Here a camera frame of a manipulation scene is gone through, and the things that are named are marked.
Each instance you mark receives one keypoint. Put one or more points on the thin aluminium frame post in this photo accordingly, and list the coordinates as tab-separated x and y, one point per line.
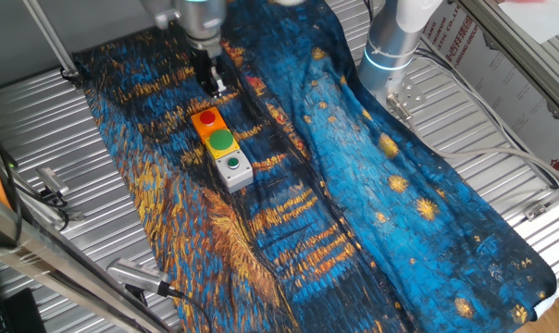
50	39

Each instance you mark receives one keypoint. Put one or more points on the wide aluminium frame beam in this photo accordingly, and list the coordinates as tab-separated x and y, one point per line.
515	51

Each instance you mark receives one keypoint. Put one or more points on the blue starry painting cloth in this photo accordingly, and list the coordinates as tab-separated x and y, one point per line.
307	208

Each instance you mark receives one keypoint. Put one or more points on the silver metal corner bracket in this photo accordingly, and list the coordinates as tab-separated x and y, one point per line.
548	201

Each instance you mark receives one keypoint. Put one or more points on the black box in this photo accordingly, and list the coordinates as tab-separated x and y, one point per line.
25	312

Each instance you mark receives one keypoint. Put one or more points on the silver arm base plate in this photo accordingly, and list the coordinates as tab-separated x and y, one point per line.
411	94

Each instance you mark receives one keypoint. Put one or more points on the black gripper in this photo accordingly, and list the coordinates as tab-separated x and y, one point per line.
207	62

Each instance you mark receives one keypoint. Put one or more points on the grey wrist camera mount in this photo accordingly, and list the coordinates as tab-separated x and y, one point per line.
166	18

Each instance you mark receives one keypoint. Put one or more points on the aluminium frame beam with tape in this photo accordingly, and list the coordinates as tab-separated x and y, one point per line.
39	259

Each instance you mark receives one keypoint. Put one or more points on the large silver depth camera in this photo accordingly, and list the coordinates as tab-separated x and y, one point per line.
133	274

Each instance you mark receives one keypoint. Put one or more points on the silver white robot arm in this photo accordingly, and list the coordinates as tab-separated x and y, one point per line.
386	46

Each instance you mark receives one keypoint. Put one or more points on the grey box small green button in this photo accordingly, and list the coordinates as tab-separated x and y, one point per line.
235	171

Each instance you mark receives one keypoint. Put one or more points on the small silver depth camera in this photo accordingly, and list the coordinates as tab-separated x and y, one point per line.
52	180

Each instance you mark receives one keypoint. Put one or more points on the orange box red button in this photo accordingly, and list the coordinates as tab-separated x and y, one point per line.
207	119

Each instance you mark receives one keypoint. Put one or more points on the white panel red print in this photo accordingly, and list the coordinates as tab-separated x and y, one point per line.
501	92

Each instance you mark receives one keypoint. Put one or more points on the yellow box large green button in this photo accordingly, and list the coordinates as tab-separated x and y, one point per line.
221	141

